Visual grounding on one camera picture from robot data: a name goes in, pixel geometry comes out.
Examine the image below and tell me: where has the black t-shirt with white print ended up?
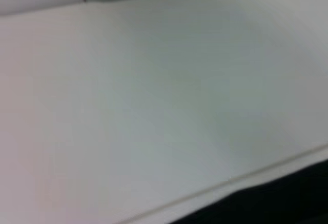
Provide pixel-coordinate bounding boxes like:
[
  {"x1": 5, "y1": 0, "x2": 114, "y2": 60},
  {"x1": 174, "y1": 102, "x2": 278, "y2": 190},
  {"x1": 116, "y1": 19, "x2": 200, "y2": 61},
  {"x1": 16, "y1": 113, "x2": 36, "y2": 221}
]
[{"x1": 168, "y1": 158, "x2": 328, "y2": 224}]

